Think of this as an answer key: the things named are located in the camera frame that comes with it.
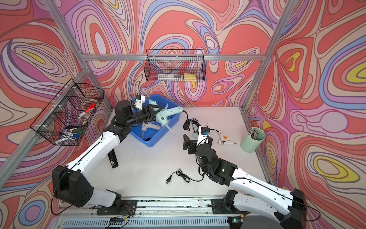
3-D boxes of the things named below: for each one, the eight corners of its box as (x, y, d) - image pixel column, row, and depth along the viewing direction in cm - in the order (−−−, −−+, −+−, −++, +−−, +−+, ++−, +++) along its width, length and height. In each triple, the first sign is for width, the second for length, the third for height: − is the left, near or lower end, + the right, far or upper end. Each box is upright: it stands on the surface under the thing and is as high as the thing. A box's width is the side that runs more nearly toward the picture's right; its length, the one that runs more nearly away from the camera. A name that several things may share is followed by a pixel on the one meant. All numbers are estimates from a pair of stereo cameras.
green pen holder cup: (240, 152, 96) (250, 138, 82) (237, 142, 101) (246, 126, 87) (257, 152, 96) (270, 138, 82) (253, 142, 101) (265, 126, 87)
